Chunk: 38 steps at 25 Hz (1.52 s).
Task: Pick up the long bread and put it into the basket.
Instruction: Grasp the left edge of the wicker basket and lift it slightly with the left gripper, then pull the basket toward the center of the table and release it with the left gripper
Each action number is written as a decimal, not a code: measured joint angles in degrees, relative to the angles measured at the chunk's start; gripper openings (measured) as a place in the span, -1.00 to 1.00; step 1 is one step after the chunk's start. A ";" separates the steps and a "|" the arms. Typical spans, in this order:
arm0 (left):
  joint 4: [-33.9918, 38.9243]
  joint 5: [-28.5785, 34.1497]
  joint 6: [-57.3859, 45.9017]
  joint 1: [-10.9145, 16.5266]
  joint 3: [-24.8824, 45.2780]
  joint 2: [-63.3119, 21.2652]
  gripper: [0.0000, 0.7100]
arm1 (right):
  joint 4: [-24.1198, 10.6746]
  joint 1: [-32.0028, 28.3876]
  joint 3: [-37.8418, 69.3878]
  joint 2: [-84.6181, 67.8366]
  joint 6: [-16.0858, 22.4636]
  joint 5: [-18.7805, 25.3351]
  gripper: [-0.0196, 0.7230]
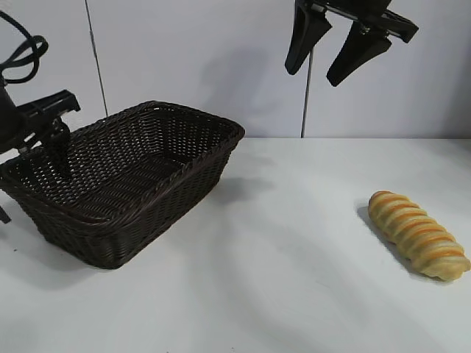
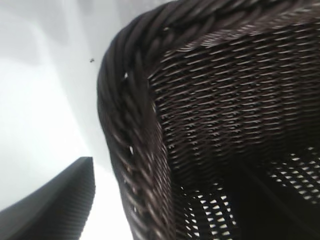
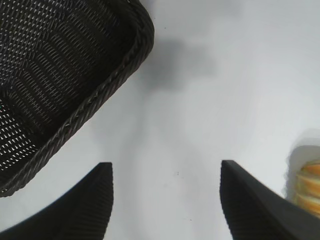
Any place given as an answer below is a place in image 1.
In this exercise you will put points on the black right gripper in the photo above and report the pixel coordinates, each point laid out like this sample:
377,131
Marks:
373,16

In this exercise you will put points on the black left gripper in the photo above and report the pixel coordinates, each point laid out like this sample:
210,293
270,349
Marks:
40,110

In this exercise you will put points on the dark brown wicker basket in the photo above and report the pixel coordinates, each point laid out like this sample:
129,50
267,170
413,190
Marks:
117,191

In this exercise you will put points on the long twisted bread loaf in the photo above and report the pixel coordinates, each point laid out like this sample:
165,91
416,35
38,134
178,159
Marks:
416,235

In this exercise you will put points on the thin metal rod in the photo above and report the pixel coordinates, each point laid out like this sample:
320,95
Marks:
307,95
96,55

